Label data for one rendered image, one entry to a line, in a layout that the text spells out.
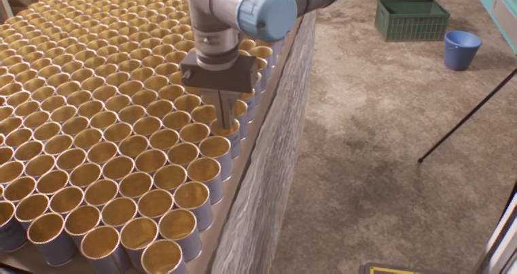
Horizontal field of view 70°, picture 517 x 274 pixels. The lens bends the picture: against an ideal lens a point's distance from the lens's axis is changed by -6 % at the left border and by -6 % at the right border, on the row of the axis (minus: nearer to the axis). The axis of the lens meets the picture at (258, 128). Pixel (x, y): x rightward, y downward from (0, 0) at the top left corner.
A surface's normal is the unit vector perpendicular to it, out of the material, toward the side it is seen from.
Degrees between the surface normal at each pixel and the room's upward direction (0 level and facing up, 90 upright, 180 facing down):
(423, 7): 90
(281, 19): 91
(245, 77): 92
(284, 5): 92
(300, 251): 0
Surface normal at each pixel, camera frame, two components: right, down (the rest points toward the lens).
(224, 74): -0.25, 0.63
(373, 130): -0.04, -0.78
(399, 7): 0.04, 0.62
